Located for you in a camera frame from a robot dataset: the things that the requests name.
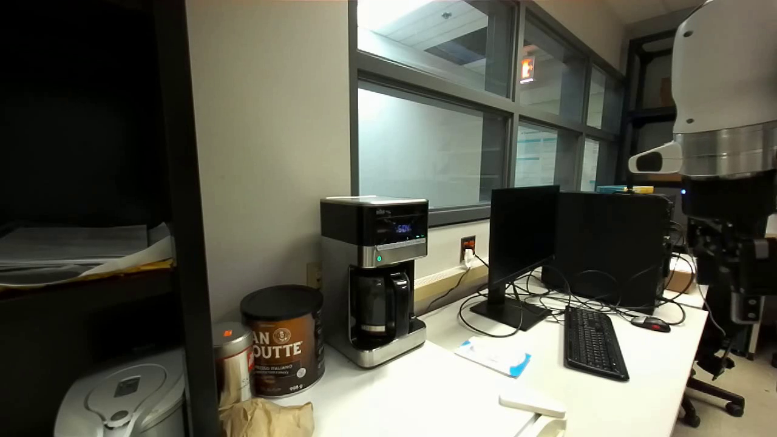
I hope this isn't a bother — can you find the office chair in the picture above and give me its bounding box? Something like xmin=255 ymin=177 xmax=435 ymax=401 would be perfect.
xmin=679 ymin=340 xmax=747 ymax=428

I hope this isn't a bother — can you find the white rice cooker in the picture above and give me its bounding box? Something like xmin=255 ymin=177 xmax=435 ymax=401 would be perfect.
xmin=54 ymin=348 xmax=186 ymax=437

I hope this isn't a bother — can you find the black computer tower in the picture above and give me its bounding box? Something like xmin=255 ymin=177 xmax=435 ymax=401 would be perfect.
xmin=541 ymin=191 xmax=674 ymax=314

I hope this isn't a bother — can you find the white and blue packet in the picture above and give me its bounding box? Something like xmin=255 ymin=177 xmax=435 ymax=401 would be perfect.
xmin=453 ymin=336 xmax=532 ymax=379

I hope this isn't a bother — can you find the black computer mouse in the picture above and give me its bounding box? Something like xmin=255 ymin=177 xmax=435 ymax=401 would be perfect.
xmin=631 ymin=314 xmax=672 ymax=333

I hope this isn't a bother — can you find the black monitor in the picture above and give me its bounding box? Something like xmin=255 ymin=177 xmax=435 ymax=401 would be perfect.
xmin=470 ymin=185 xmax=561 ymax=332

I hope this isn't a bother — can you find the silver tin can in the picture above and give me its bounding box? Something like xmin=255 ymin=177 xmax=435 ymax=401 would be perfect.
xmin=212 ymin=322 xmax=255 ymax=408

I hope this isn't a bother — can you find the brown coffee can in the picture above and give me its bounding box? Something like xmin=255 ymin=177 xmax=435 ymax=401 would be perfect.
xmin=240 ymin=285 xmax=326 ymax=399

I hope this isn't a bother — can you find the glass coffee carafe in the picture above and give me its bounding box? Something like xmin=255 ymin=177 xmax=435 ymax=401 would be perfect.
xmin=353 ymin=268 xmax=413 ymax=340

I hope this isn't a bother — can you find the black shelf unit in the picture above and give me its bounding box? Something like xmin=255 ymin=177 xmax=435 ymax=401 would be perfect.
xmin=0 ymin=0 xmax=220 ymax=437

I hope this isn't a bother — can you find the white flat block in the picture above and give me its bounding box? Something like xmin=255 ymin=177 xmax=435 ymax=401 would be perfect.
xmin=498 ymin=388 xmax=567 ymax=420

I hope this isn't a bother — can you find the brown paper bag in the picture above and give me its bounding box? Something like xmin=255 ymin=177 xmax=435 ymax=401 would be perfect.
xmin=219 ymin=398 xmax=316 ymax=437

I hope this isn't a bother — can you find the tangle of black cables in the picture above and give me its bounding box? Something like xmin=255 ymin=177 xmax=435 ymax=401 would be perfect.
xmin=516 ymin=222 xmax=708 ymax=326

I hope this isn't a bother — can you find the black keyboard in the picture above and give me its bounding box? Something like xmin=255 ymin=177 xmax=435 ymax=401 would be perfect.
xmin=563 ymin=305 xmax=631 ymax=382

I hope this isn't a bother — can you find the black and silver coffee machine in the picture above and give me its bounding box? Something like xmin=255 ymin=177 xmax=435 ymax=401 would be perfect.
xmin=320 ymin=195 xmax=430 ymax=369

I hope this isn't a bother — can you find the window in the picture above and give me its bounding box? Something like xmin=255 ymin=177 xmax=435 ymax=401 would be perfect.
xmin=348 ymin=0 xmax=626 ymax=228

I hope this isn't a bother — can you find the stack of papers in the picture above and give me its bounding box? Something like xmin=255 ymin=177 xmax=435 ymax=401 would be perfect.
xmin=0 ymin=222 xmax=177 ymax=290

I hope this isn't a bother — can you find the black cable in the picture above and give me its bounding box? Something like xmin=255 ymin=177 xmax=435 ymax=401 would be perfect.
xmin=418 ymin=254 xmax=524 ymax=339

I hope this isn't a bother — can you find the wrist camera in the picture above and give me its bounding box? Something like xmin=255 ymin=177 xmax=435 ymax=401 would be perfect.
xmin=730 ymin=237 xmax=770 ymax=325

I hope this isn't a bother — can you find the dark background shelf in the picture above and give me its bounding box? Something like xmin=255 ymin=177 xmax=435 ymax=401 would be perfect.
xmin=618 ymin=29 xmax=678 ymax=184

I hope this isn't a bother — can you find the cardboard box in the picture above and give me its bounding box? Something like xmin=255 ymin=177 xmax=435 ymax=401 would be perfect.
xmin=664 ymin=255 xmax=696 ymax=296

